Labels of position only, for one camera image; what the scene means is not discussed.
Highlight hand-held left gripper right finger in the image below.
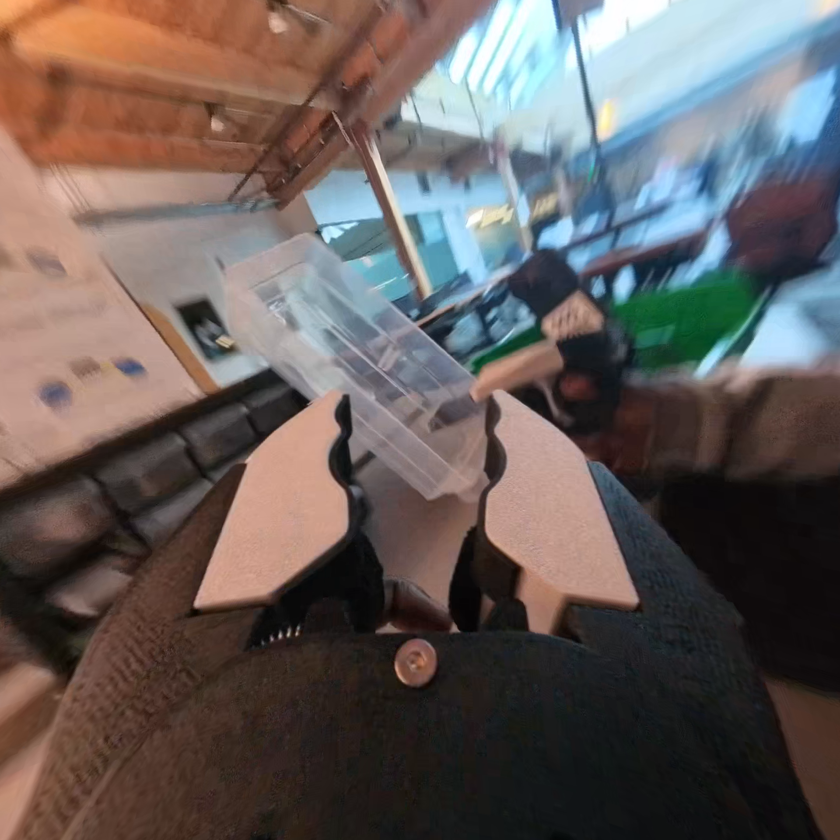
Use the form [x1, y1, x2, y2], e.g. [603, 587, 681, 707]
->
[482, 389, 641, 636]

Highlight tan wooden board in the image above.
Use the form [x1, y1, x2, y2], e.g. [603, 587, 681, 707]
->
[105, 262, 221, 395]

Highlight black drawer cabinet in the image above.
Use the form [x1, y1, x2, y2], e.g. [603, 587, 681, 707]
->
[0, 371, 312, 664]

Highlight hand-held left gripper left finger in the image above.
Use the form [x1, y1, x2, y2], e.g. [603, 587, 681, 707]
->
[193, 391, 368, 614]

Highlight wooden support post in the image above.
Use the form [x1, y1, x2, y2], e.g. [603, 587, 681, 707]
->
[351, 121, 434, 299]

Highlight black textured cloth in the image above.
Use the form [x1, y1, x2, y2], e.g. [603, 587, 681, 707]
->
[656, 472, 840, 693]

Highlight rows of cabinet drawers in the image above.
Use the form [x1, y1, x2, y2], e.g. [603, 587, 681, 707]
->
[0, 387, 309, 631]

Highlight green plastic bin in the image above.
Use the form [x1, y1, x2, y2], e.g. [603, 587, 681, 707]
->
[469, 266, 778, 378]

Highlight person's left hand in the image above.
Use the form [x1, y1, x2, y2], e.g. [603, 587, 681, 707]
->
[384, 579, 454, 634]

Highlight white door with phone icon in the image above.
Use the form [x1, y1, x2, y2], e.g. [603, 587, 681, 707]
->
[141, 289, 244, 395]

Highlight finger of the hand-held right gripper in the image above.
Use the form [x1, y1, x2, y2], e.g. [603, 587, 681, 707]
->
[471, 341, 565, 403]

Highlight white instruction poster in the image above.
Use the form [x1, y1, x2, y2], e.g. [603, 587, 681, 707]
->
[0, 128, 204, 487]

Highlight clear plastic drawer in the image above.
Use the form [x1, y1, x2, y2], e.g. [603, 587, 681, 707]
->
[220, 233, 492, 503]

